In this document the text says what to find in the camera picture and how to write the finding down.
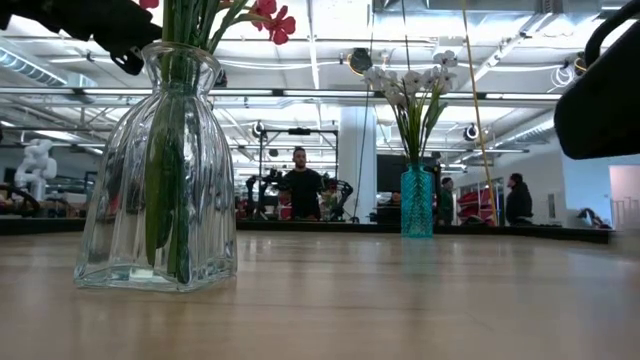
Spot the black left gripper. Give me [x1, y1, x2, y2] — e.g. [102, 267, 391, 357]
[0, 0, 164, 76]

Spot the red blossom bunch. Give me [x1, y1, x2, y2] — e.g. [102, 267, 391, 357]
[199, 0, 297, 54]
[139, 0, 221, 286]

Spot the white blossom bunch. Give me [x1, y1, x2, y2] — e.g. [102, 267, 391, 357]
[399, 49, 459, 169]
[363, 64, 426, 169]

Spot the clear ribbed glass vase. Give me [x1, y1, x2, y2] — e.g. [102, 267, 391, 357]
[73, 41, 239, 294]

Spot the teal glass vase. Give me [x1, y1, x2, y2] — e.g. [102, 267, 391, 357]
[399, 163, 435, 240]

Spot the person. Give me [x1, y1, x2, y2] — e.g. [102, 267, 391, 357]
[504, 172, 534, 226]
[438, 176, 455, 226]
[282, 146, 326, 221]

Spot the white square pillar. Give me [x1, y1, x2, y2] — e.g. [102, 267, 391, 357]
[339, 105, 377, 224]

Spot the black robot workstation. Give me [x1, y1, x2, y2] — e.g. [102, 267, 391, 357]
[244, 127, 354, 222]

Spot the black screen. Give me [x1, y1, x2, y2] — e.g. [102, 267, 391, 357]
[376, 154, 442, 194]

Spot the red bin rack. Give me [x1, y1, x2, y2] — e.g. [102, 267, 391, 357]
[457, 187, 506, 226]

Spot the yellow hanging cable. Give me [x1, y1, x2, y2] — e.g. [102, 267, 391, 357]
[460, 0, 499, 226]

